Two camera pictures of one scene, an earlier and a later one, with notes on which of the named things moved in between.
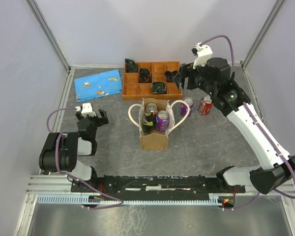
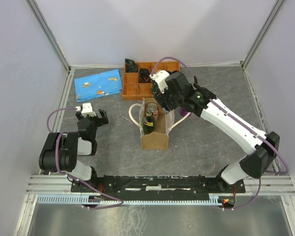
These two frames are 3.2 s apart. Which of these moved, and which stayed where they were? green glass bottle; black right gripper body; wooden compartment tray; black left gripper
Moved: black right gripper body
Stayed: wooden compartment tray; black left gripper; green glass bottle
